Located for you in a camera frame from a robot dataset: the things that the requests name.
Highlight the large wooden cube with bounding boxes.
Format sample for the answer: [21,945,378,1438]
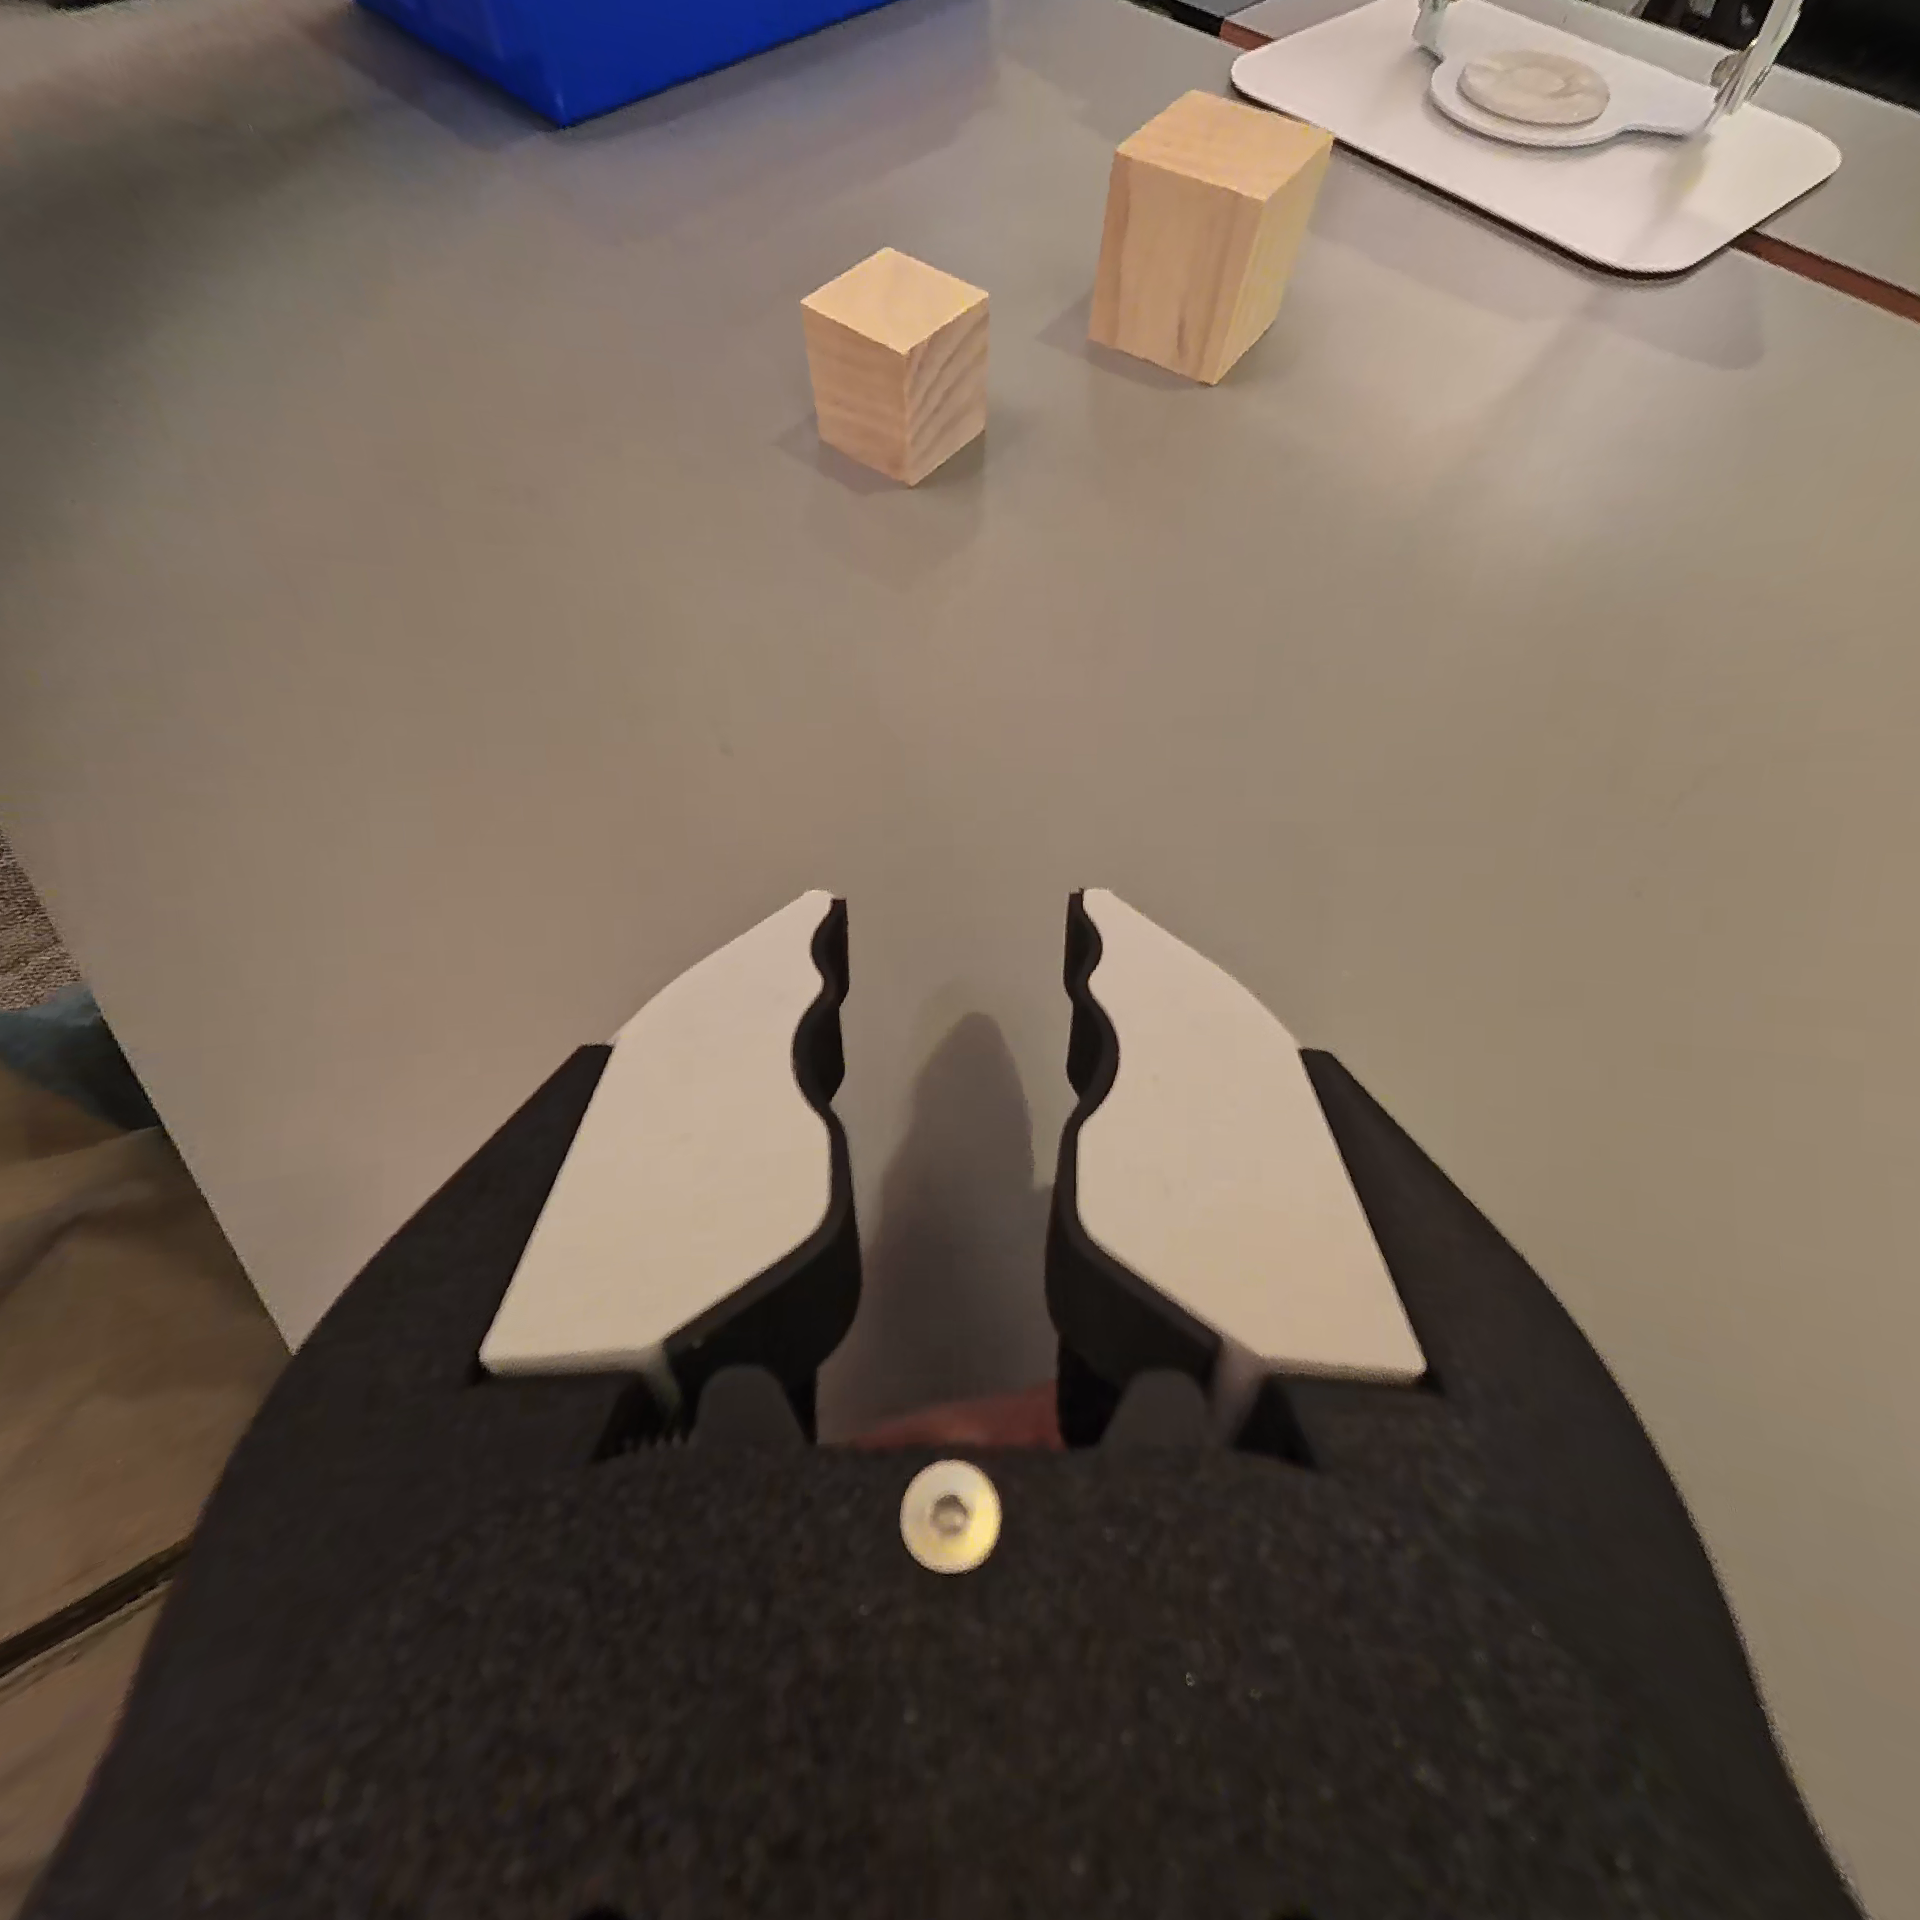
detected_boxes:
[1088,88,1337,389]

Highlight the blue plastic bin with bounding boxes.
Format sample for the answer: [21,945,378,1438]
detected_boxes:
[357,0,904,131]

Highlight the white folding stand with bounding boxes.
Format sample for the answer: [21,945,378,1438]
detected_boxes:
[1231,0,1844,281]

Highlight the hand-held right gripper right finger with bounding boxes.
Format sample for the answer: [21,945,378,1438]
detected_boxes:
[1045,888,1430,1400]

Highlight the medium wooden cube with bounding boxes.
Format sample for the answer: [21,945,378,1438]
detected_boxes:
[798,250,996,488]

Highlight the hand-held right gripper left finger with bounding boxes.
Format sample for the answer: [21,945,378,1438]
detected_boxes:
[478,893,863,1400]

